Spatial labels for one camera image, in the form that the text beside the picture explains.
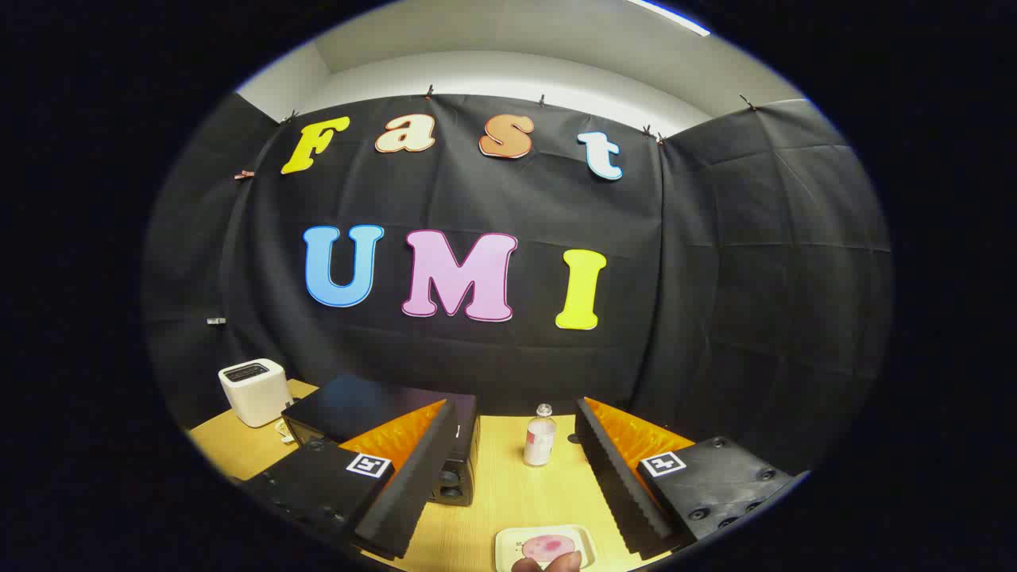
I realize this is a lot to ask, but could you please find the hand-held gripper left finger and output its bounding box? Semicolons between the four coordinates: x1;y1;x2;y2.
238;400;460;561

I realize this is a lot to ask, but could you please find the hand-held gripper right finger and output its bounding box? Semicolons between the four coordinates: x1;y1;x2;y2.
574;397;795;558

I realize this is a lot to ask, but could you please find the pink ham slice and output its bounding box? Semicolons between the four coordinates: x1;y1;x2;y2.
521;535;576;561

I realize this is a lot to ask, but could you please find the black toaster oven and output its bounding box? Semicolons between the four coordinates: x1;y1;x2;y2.
282;375;480;507

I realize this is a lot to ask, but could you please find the cream rectangular tray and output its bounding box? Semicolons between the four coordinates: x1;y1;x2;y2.
495;525;597;572

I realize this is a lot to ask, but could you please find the white pop-up toaster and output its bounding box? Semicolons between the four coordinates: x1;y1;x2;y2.
218;358;293;428

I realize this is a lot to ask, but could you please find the clear bottle with pink label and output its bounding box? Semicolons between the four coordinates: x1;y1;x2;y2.
523;404;557;467

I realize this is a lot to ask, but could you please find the black backdrop cloth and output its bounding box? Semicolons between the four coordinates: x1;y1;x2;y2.
143;91;895;477

